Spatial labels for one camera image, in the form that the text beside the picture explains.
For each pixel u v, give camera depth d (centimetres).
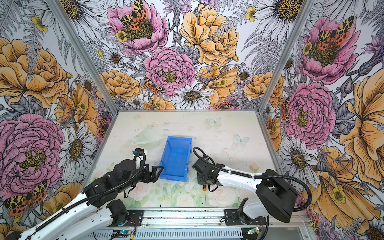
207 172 66
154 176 65
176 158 96
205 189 83
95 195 48
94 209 49
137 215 75
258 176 47
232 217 74
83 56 88
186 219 76
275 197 42
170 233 65
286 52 88
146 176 63
